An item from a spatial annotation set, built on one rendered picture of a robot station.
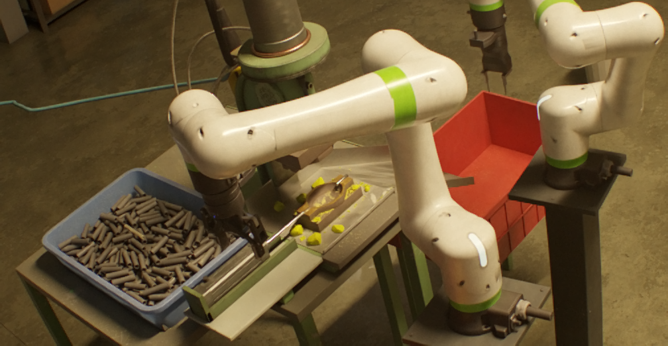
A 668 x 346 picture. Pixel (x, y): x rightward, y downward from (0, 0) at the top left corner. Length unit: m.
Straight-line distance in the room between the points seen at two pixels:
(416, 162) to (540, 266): 1.70
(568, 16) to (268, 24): 0.66
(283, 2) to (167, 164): 0.98
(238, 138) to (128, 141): 3.62
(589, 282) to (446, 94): 1.11
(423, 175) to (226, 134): 0.57
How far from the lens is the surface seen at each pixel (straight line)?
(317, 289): 2.28
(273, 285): 2.26
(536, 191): 2.49
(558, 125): 2.37
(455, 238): 1.99
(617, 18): 2.04
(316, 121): 1.65
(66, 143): 5.48
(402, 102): 1.71
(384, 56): 1.86
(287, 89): 2.21
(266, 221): 2.46
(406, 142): 1.98
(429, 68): 1.75
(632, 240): 3.72
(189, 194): 2.59
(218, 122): 1.61
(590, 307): 2.78
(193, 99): 1.71
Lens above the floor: 2.41
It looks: 33 degrees down
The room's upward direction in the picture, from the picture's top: 15 degrees counter-clockwise
